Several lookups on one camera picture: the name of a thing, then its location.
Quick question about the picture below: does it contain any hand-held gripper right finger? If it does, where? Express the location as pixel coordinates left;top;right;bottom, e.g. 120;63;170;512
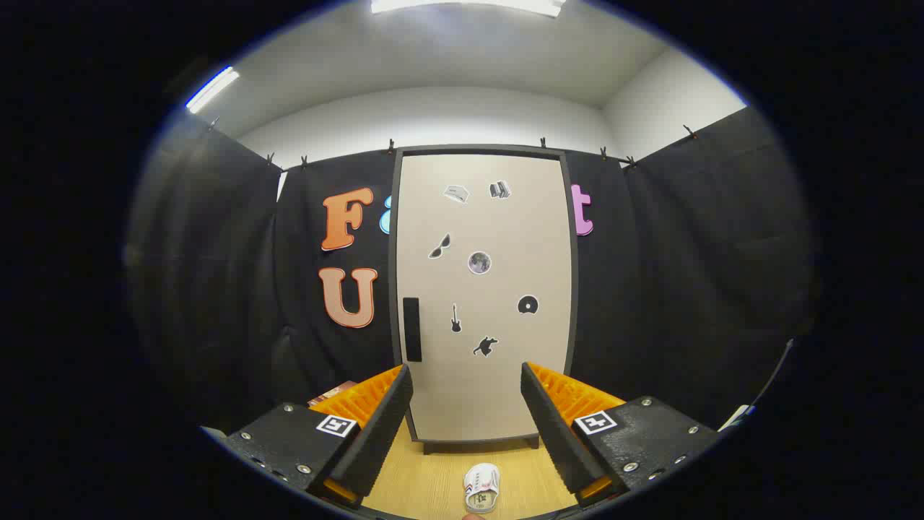
520;361;723;506

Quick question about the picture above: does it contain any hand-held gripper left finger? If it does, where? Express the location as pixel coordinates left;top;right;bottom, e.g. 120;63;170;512
224;363;414;508

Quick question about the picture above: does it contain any beige shoe cabinet door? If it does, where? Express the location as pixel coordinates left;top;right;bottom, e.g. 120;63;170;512
397;153;573;441

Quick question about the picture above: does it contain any white canvas shoe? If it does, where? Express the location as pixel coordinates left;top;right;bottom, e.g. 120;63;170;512
463;463;501;514

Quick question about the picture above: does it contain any black door handle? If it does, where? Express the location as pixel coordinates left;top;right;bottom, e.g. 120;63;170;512
403;297;422;362

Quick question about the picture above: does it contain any dark grey shoe cabinet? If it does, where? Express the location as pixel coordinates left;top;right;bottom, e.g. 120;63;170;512
388;144;580;454

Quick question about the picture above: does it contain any brown cover book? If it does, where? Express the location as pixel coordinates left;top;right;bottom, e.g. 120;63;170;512
308;381;358;407

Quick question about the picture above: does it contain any black backdrop cloth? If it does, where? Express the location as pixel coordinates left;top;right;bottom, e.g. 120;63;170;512
126;105;820;434

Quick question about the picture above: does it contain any narrow ceiling light strip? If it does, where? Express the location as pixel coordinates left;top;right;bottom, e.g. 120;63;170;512
186;66;240;114

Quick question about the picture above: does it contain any long ceiling light panel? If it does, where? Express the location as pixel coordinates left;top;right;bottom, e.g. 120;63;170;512
371;0;565;18

